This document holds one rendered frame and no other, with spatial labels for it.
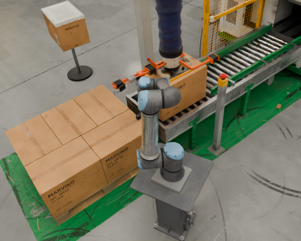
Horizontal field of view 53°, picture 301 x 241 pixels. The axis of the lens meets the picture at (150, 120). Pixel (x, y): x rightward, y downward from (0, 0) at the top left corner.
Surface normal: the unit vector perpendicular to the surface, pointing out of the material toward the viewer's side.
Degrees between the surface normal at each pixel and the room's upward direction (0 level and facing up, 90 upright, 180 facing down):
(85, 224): 0
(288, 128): 0
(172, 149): 10
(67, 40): 90
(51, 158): 0
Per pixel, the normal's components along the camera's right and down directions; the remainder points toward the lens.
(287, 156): -0.08, -0.72
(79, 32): 0.52, 0.56
